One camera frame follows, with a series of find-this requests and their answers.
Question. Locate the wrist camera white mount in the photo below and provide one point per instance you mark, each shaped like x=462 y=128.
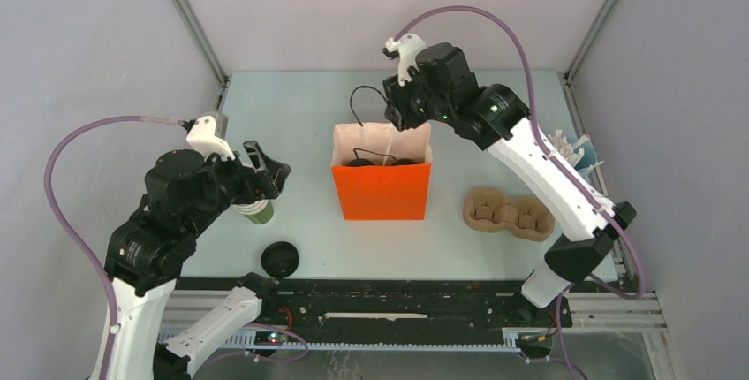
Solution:
x=206 y=135
x=405 y=49

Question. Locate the black coffee cup lid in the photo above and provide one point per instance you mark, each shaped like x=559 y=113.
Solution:
x=359 y=162

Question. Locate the blue cup of stirrers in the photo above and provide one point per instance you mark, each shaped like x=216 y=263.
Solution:
x=577 y=151

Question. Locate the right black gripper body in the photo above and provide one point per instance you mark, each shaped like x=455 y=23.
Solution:
x=411 y=106

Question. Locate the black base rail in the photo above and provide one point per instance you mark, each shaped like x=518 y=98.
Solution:
x=378 y=312

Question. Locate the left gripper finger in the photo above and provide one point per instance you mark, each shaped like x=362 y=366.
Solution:
x=273 y=179
x=258 y=160

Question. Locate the orange paper bag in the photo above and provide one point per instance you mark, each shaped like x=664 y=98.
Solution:
x=381 y=193

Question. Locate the stack of black lids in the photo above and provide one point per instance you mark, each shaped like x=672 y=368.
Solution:
x=280 y=259

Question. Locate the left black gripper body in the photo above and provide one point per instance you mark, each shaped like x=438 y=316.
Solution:
x=242 y=184

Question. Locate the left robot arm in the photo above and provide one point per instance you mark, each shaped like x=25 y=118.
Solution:
x=185 y=194

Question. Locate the brown pulp cup carrier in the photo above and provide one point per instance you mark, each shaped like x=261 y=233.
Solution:
x=491 y=210

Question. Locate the stack of paper cups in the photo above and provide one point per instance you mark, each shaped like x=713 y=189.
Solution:
x=259 y=212

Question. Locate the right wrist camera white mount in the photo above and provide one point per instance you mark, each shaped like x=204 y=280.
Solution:
x=405 y=49

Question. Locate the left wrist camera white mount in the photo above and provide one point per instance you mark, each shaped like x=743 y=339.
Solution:
x=206 y=135

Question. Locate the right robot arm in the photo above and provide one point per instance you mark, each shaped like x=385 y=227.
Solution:
x=499 y=122

